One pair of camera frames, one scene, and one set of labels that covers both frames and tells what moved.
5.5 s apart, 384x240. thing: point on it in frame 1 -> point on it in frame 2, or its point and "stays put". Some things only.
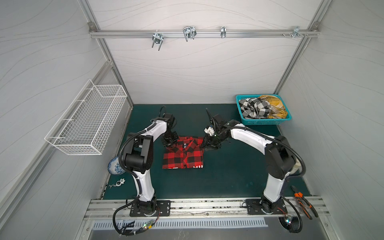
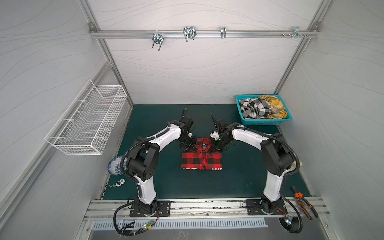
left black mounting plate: (150, 208) stays put
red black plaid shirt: (186, 153) -> (204, 158)
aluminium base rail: (196, 209) stays put
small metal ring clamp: (223, 32) stays put
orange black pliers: (303, 202) stays put
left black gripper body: (169, 138) -> (187, 142)
